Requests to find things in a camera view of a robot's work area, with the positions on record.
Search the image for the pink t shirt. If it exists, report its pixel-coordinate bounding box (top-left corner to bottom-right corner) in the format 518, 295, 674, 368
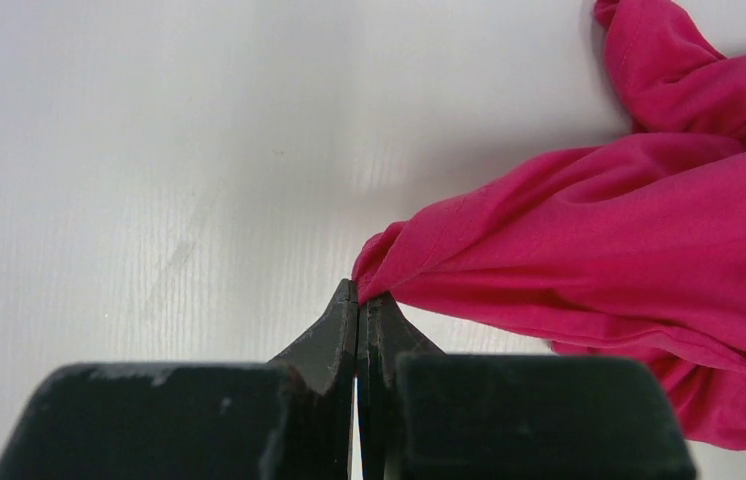
352, 1, 746, 450

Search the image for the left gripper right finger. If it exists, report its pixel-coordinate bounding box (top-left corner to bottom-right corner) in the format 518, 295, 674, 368
357, 295, 697, 479

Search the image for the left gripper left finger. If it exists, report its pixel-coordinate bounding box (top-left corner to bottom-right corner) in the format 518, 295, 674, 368
0, 280, 359, 479

